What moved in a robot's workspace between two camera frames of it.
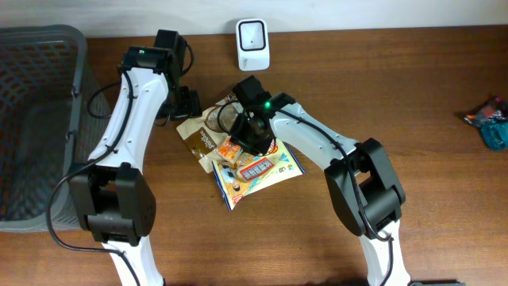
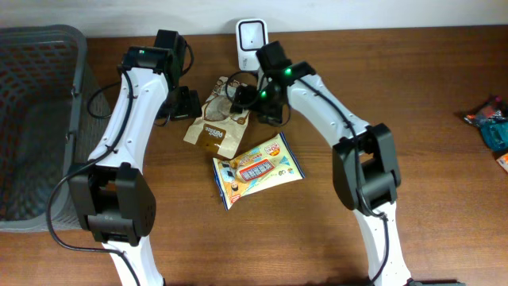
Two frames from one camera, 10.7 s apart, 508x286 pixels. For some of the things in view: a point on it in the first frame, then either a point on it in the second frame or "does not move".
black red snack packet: (495, 109) does not move
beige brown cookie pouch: (202, 141) → (217, 125)
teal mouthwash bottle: (494, 134) does not move
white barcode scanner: (253, 44) does not move
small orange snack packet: (230, 150) → (503, 161)
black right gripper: (254, 143) → (242, 100)
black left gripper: (188, 105) does not move
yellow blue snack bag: (250, 173) does not move
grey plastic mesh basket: (54, 117) does not move
